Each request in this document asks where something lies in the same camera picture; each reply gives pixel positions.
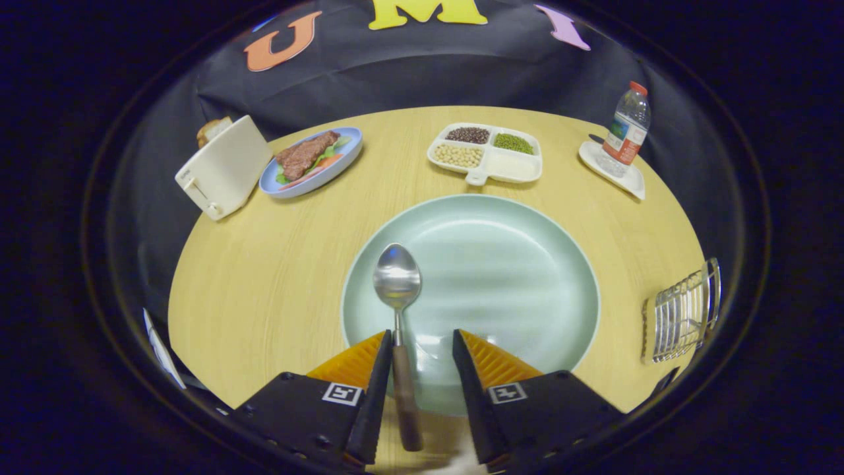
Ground pale soybeans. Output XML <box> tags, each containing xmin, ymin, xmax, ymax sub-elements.
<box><xmin>433</xmin><ymin>143</ymin><xmax>484</xmax><ymax>168</ymax></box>

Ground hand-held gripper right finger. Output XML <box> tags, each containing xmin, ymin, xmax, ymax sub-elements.
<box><xmin>452</xmin><ymin>329</ymin><xmax>626</xmax><ymax>474</ymax></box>

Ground wooden-handled metal spoon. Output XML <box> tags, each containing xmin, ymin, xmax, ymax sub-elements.
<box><xmin>373</xmin><ymin>243</ymin><xmax>424</xmax><ymax>453</ymax></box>

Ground white toaster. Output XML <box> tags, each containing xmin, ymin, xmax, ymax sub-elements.
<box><xmin>175</xmin><ymin>115</ymin><xmax>274</xmax><ymax>221</ymax></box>

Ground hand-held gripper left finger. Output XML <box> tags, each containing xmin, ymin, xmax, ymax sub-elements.
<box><xmin>227</xmin><ymin>329</ymin><xmax>394</xmax><ymax>472</ymax></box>

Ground blue oval plate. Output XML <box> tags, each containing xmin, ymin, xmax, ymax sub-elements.
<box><xmin>259</xmin><ymin>127</ymin><xmax>363</xmax><ymax>199</ymax></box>

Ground green mung beans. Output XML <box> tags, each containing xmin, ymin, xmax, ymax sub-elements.
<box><xmin>493</xmin><ymin>133</ymin><xmax>535</xmax><ymax>156</ymax></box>

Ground brown toast slice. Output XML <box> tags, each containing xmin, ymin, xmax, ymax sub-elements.
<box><xmin>196</xmin><ymin>117</ymin><xmax>233</xmax><ymax>149</ymax></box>

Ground brown steak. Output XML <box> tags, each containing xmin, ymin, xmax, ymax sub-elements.
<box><xmin>276</xmin><ymin>131</ymin><xmax>341</xmax><ymax>181</ymax></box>

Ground metal wire basket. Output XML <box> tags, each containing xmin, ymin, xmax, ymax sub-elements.
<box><xmin>641</xmin><ymin>257</ymin><xmax>722</xmax><ymax>365</ymax></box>

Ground black backdrop cloth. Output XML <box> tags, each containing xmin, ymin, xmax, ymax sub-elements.
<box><xmin>132</xmin><ymin>0</ymin><xmax>739</xmax><ymax>317</ymax></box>

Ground clear red-capped water bottle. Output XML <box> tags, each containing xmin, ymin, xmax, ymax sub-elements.
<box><xmin>597</xmin><ymin>81</ymin><xmax>652</xmax><ymax>179</ymax></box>

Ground white square coaster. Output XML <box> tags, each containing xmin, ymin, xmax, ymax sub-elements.
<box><xmin>578</xmin><ymin>140</ymin><xmax>646</xmax><ymax>201</ymax></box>

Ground white divided dish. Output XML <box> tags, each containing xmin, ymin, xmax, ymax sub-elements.
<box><xmin>427</xmin><ymin>123</ymin><xmax>543</xmax><ymax>187</ymax></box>

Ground light green round plate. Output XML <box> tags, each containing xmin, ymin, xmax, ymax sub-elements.
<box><xmin>340</xmin><ymin>194</ymin><xmax>601</xmax><ymax>418</ymax></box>

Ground green lettuce leaves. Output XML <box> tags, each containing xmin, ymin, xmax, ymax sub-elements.
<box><xmin>276</xmin><ymin>135</ymin><xmax>353</xmax><ymax>185</ymax></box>

